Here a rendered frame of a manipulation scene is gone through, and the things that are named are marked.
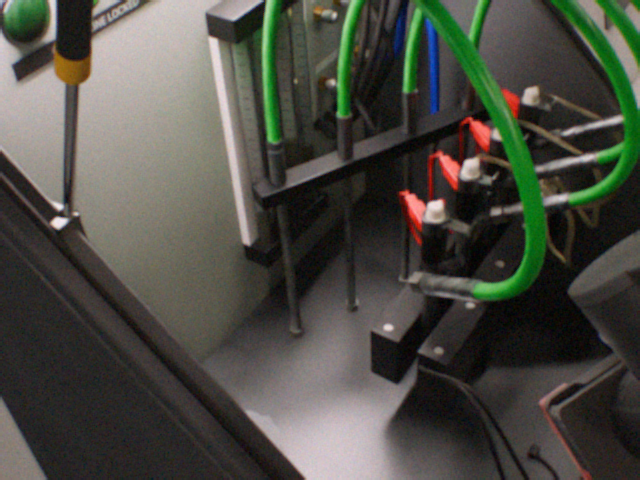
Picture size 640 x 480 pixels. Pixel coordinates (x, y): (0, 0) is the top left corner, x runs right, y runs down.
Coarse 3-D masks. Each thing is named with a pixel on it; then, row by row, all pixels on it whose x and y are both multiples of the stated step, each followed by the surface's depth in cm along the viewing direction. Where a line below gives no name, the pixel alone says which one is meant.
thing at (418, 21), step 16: (608, 0) 73; (416, 16) 86; (608, 16) 74; (624, 16) 74; (416, 32) 87; (624, 32) 74; (416, 48) 89; (416, 64) 91; (416, 96) 94; (560, 160) 88; (576, 160) 86; (592, 160) 84; (608, 160) 83; (544, 176) 89
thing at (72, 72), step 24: (72, 0) 38; (72, 24) 39; (72, 48) 40; (72, 72) 42; (72, 96) 44; (72, 120) 46; (72, 144) 48; (72, 168) 51; (72, 192) 53; (72, 216) 56
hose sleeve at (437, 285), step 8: (424, 280) 71; (432, 280) 70; (440, 280) 69; (448, 280) 68; (456, 280) 67; (464, 280) 66; (472, 280) 66; (424, 288) 71; (432, 288) 70; (440, 288) 69; (448, 288) 68; (456, 288) 67; (464, 288) 66; (472, 288) 65; (448, 296) 68; (456, 296) 67; (464, 296) 66; (472, 296) 65
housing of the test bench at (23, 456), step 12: (0, 396) 84; (0, 408) 85; (0, 420) 88; (12, 420) 87; (0, 432) 93; (12, 432) 89; (0, 444) 96; (12, 444) 93; (24, 444) 90; (0, 456) 101; (12, 456) 97; (24, 456) 93; (0, 468) 105; (12, 468) 101; (24, 468) 97; (36, 468) 93
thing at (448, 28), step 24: (432, 0) 54; (264, 24) 76; (432, 24) 54; (456, 24) 53; (264, 48) 78; (456, 48) 53; (264, 72) 81; (480, 72) 53; (264, 96) 83; (480, 96) 53; (504, 120) 53; (504, 144) 53; (528, 168) 53; (528, 192) 54; (528, 216) 54; (528, 240) 56; (528, 264) 57; (480, 288) 64; (504, 288) 61
